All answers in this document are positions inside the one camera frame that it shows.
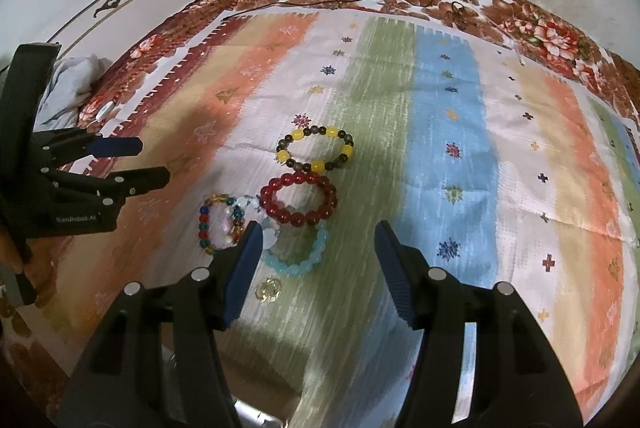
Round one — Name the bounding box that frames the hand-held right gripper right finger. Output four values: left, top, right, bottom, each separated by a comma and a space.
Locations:
375, 219, 586, 428

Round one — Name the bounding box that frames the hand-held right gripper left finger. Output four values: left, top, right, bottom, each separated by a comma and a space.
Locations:
50, 221, 264, 428

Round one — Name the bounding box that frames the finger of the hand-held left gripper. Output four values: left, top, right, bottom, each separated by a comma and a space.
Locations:
31, 131, 142, 170
44, 165, 171, 211

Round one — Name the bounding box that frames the gold round pendant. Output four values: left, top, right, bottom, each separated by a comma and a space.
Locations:
255, 278, 280, 304

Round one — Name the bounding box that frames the light blue bead bracelet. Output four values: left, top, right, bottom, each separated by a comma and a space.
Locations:
259, 218, 332, 279

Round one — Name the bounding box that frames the multicolour bead bracelet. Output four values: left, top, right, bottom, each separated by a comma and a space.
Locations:
198, 194, 248, 256

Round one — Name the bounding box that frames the red bead bracelet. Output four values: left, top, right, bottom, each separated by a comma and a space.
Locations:
260, 173, 338, 227

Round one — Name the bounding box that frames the yellow and black bead bracelet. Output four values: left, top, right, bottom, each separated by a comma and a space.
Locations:
276, 124, 356, 174

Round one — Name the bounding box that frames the person's left hand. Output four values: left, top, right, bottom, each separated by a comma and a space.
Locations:
0, 228, 24, 274

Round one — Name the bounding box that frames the grey crumpled cloth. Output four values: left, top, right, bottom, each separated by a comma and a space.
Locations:
35, 53, 106, 126

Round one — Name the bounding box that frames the striped colourful blanket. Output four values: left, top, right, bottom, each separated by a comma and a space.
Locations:
45, 6, 640, 428

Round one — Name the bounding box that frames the white cable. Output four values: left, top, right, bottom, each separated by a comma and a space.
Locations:
447, 0, 528, 62

